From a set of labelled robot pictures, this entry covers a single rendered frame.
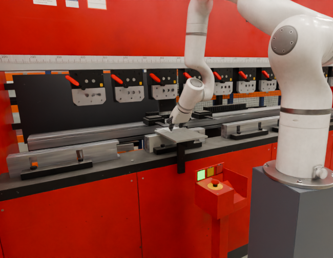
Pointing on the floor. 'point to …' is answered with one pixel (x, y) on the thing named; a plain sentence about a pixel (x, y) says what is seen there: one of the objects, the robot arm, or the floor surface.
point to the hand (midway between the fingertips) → (175, 126)
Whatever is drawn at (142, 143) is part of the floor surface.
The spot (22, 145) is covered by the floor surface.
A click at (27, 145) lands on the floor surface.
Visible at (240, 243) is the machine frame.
